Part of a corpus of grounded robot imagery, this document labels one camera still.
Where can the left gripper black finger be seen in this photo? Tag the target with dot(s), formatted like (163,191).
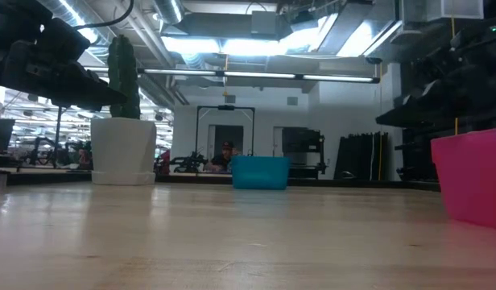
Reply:
(91,94)

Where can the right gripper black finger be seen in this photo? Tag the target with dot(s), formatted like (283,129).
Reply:
(425,114)

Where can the black background robot arm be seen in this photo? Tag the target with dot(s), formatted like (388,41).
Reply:
(189,163)

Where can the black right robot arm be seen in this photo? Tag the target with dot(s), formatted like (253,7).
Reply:
(489,40)

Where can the red plastic bin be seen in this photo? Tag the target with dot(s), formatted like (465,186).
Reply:
(473,181)

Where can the blue plastic bin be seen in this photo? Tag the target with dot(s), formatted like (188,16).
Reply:
(260,173)

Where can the green cactus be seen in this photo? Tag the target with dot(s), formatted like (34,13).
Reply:
(123,80)

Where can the black background rack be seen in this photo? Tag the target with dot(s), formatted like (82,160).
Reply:
(417,161)

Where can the white hexagonal plant pot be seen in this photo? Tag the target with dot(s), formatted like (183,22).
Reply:
(123,153)

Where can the black monitor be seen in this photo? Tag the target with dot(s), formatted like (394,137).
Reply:
(0,135)

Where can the black standing panels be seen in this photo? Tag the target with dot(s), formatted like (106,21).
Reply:
(360,157)

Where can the black background equipment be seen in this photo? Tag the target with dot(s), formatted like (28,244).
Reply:
(300,141)

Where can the person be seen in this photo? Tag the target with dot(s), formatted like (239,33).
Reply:
(224,161)

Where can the long ceiling light bar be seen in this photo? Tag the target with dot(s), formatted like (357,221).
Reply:
(256,75)

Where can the grey ceiling box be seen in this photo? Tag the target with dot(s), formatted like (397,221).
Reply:
(264,22)

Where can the silver ventilation duct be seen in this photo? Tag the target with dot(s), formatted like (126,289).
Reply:
(169,10)

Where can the grey wall vent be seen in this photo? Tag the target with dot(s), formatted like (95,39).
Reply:
(292,101)
(230,99)

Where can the black background rig frame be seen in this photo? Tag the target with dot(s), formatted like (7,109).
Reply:
(226,107)

